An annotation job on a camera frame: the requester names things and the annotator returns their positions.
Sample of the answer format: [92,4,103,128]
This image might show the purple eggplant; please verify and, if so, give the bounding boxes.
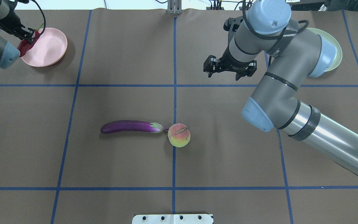
[100,120,169,134]

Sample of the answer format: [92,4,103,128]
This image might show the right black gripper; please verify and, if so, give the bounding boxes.
[203,47,257,81]

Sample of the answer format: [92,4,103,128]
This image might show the red chili pepper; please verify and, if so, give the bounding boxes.
[17,23,45,57]

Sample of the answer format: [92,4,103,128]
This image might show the green plate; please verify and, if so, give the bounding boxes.
[307,28,342,78]

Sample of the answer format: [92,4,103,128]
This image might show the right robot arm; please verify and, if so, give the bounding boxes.
[203,0,358,176]

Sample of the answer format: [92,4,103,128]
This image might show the pink yellow peach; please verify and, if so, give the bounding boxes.
[168,123,191,148]

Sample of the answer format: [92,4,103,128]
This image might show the pink plate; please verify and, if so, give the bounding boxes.
[21,27,68,68]

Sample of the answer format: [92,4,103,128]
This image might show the aluminium frame post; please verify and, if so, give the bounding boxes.
[167,0,183,15]

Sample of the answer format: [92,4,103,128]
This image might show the white mounting plate with holes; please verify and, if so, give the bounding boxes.
[132,214,214,224]

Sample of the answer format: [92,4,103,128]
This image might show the brown paper table mat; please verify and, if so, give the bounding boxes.
[0,8,358,224]

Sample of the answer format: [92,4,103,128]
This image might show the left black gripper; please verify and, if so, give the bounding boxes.
[0,12,35,40]

